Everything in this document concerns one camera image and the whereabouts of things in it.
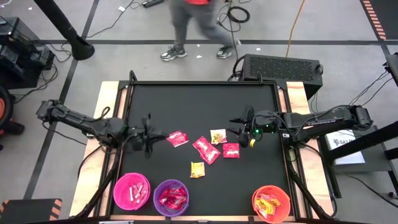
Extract black floor cables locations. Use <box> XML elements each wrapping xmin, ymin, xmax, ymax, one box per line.
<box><xmin>12</xmin><ymin>42</ymin><xmax>73</xmax><ymax>104</ymax></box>
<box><xmin>309</xmin><ymin>70</ymin><xmax>394</xmax><ymax>125</ymax></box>

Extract red Skittles candy pack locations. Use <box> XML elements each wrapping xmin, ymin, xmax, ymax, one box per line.
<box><xmin>164</xmin><ymin>197</ymin><xmax>184</xmax><ymax>210</ymax></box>
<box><xmin>200</xmin><ymin>148</ymin><xmax>222</xmax><ymax>166</ymax></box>
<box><xmin>222</xmin><ymin>142</ymin><xmax>241</xmax><ymax>159</ymax></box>
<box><xmin>192</xmin><ymin>136</ymin><xmax>211</xmax><ymax>154</ymax></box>
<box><xmin>166</xmin><ymin>130</ymin><xmax>190</xmax><ymax>148</ymax></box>
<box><xmin>170</xmin><ymin>188</ymin><xmax>188</xmax><ymax>208</ymax></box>
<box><xmin>158</xmin><ymin>189</ymin><xmax>174</xmax><ymax>206</ymax></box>

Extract coiled black cable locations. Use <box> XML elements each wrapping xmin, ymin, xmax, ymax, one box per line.
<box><xmin>217</xmin><ymin>0</ymin><xmax>251</xmax><ymax>34</ymax></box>

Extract black computer case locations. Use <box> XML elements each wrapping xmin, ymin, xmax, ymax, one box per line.
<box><xmin>241</xmin><ymin>53</ymin><xmax>324</xmax><ymax>100</ymax></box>

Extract black side table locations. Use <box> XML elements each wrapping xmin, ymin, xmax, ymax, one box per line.
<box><xmin>312</xmin><ymin>119</ymin><xmax>398</xmax><ymax>200</ymax></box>

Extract black cable sleeve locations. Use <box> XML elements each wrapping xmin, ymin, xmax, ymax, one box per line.
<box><xmin>73</xmin><ymin>146</ymin><xmax>124</xmax><ymax>218</ymax></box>
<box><xmin>285</xmin><ymin>152</ymin><xmax>338</xmax><ymax>220</ymax></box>

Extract white labelled box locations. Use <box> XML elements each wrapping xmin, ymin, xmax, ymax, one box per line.
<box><xmin>324</xmin><ymin>129</ymin><xmax>366</xmax><ymax>166</ymax></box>

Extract black metal table frame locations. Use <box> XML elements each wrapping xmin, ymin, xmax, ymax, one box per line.
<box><xmin>93</xmin><ymin>70</ymin><xmax>338</xmax><ymax>222</ymax></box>

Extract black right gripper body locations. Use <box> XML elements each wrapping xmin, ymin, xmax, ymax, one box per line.
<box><xmin>238</xmin><ymin>105</ymin><xmax>282</xmax><ymax>149</ymax></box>

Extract orange cable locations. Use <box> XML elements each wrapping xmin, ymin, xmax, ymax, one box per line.
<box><xmin>285</xmin><ymin>0</ymin><xmax>307</xmax><ymax>58</ymax></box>

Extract black table mat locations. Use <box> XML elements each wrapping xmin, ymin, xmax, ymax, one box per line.
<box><xmin>119</xmin><ymin>82</ymin><xmax>295</xmax><ymax>217</ymax></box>

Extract orange black machine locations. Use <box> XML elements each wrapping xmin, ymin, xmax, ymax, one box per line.
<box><xmin>0</xmin><ymin>85</ymin><xmax>25</xmax><ymax>152</ymax></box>

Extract black equipment rack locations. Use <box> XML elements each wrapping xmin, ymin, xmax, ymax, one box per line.
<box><xmin>0</xmin><ymin>17</ymin><xmax>56</xmax><ymax>90</ymax></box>

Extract pink plastic bucket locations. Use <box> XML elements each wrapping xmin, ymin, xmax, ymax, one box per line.
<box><xmin>112</xmin><ymin>172</ymin><xmax>152</xmax><ymax>212</ymax></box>

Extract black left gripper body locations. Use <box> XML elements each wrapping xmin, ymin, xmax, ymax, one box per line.
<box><xmin>123</xmin><ymin>113</ymin><xmax>155</xmax><ymax>159</ymax></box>

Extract black power strip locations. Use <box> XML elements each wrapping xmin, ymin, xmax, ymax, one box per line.
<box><xmin>142</xmin><ymin>0</ymin><xmax>165</xmax><ymax>9</ymax></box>

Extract orange plastic bucket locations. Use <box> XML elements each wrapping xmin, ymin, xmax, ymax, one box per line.
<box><xmin>251</xmin><ymin>185</ymin><xmax>292</xmax><ymax>224</ymax></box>

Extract purple plastic bucket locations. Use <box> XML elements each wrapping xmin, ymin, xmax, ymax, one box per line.
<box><xmin>152</xmin><ymin>178</ymin><xmax>190</xmax><ymax>217</ymax></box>

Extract person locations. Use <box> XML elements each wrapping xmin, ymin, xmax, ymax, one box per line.
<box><xmin>159</xmin><ymin>0</ymin><xmax>243</xmax><ymax>62</ymax></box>

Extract black round pole stand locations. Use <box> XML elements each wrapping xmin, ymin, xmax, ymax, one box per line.
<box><xmin>33</xmin><ymin>0</ymin><xmax>96</xmax><ymax>62</ymax></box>

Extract pale yellow candy pack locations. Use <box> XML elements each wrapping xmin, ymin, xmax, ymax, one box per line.
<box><xmin>262</xmin><ymin>203</ymin><xmax>277</xmax><ymax>216</ymax></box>
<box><xmin>210</xmin><ymin>128</ymin><xmax>228</xmax><ymax>146</ymax></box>

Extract yellow Sour Patch pack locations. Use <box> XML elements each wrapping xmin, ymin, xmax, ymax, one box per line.
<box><xmin>254</xmin><ymin>198</ymin><xmax>269</xmax><ymax>218</ymax></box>
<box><xmin>264</xmin><ymin>197</ymin><xmax>282</xmax><ymax>208</ymax></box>
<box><xmin>190</xmin><ymin>161</ymin><xmax>206</xmax><ymax>179</ymax></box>

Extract black orange striped floor mat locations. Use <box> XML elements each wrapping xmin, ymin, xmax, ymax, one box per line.
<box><xmin>0</xmin><ymin>198</ymin><xmax>63</xmax><ymax>224</ymax></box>
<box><xmin>359</xmin><ymin>0</ymin><xmax>398</xmax><ymax>41</ymax></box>

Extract black slanted beam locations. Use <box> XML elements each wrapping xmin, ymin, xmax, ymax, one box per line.
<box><xmin>326</xmin><ymin>120</ymin><xmax>398</xmax><ymax>162</ymax></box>

